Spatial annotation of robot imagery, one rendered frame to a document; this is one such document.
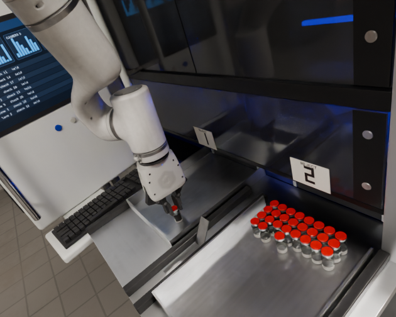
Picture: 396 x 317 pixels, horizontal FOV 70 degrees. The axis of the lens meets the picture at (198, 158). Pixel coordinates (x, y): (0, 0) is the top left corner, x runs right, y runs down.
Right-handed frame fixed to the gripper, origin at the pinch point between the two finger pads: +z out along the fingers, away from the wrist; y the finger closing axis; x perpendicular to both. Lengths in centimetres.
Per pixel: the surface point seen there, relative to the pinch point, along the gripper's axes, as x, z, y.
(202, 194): 2.8, 5.1, 10.8
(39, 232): 197, 96, -52
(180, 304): -19.9, 6.4, -13.3
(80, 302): 94, 96, -44
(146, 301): -15.1, 4.9, -18.2
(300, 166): -26.6, -10.4, 18.5
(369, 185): -39.8, -11.3, 18.4
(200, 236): -11.1, 3.8, -0.4
